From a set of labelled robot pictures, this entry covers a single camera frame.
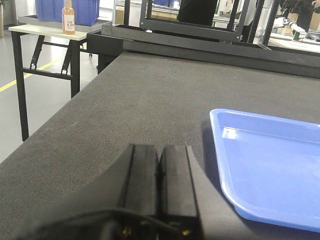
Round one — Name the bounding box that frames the white folding table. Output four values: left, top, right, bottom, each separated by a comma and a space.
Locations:
8, 24, 88, 142

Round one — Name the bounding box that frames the blue storage crate on cart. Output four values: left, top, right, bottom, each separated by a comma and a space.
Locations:
35, 0, 100, 26

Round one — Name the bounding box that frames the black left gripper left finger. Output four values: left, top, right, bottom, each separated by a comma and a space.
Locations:
116, 144, 159, 217

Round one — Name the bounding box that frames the white humanoid robot hand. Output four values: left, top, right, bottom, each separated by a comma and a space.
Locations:
273, 17, 307, 41

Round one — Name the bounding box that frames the orange drink bottle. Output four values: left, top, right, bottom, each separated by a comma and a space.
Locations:
62, 0, 75, 35

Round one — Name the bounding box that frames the grey cart tray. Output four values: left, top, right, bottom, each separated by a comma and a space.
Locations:
17, 14, 113, 33

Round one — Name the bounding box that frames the black metal rack frame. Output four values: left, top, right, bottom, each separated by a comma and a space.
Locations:
87, 0, 320, 78

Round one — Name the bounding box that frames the person in black clothes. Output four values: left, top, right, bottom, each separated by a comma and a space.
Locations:
177, 0, 218, 26

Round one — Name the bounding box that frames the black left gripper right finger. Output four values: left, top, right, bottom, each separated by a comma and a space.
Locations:
159, 145, 198, 217

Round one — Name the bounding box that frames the blue plastic tray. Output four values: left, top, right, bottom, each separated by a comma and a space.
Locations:
209, 108, 320, 232

